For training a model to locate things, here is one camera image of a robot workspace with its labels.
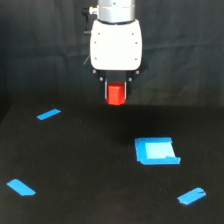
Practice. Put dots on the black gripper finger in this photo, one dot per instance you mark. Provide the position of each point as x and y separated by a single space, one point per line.
127 84
105 89

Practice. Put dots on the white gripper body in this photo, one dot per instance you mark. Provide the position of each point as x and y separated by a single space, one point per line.
116 47

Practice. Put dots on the red hexagonal block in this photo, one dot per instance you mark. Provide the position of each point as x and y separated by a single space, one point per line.
116 93

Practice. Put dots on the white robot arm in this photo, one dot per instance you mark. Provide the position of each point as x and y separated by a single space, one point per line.
111 12

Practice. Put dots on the blue tape strip top left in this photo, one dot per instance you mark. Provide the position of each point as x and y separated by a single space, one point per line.
48 114

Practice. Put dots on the blue tape strip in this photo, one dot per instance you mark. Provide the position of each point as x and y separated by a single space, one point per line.
48 114
20 188
192 196

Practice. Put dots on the blue tape square marker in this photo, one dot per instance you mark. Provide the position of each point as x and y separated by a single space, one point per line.
156 151

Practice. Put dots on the blue tape strip bottom right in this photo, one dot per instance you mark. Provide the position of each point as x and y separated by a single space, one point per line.
192 196

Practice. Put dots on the blue tape strip bottom left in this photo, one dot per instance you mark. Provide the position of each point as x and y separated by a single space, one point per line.
20 188

